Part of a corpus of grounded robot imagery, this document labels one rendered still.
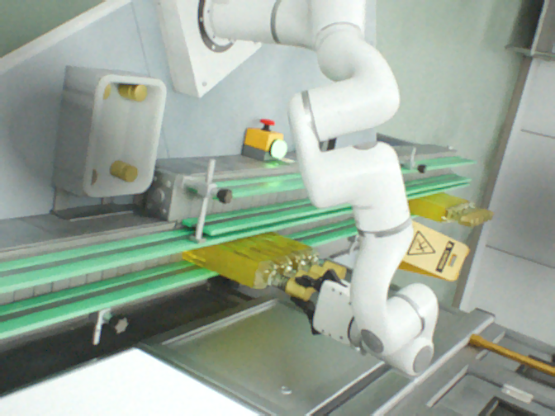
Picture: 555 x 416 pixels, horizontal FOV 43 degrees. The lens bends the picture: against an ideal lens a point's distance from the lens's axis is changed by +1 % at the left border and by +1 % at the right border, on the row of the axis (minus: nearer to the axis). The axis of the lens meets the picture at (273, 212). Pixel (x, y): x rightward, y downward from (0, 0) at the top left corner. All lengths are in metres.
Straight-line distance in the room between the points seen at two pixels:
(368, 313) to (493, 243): 6.30
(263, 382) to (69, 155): 0.53
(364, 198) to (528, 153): 6.20
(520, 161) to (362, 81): 6.18
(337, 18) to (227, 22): 0.31
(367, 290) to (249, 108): 0.81
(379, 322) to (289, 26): 0.60
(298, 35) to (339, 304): 0.51
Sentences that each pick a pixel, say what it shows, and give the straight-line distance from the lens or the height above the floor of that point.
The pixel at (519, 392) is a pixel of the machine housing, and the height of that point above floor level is 1.55.
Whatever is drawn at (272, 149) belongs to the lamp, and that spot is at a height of 0.84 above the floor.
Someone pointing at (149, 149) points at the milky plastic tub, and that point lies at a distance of 1.39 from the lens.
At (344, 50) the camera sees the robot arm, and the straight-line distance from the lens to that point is 1.12.
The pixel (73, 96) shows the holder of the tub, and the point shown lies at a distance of 1.30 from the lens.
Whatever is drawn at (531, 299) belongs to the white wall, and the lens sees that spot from 7.38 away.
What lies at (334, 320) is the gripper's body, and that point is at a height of 1.26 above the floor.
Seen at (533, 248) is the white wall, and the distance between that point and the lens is 7.29.
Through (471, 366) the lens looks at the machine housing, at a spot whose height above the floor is 1.44.
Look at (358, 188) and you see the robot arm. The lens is 1.03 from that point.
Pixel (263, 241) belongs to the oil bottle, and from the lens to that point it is 1.52.
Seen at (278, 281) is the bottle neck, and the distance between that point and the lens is 1.37.
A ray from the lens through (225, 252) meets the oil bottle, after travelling 1.42.
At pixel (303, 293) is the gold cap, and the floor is 1.18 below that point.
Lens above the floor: 1.73
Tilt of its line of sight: 29 degrees down
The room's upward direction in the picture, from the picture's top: 110 degrees clockwise
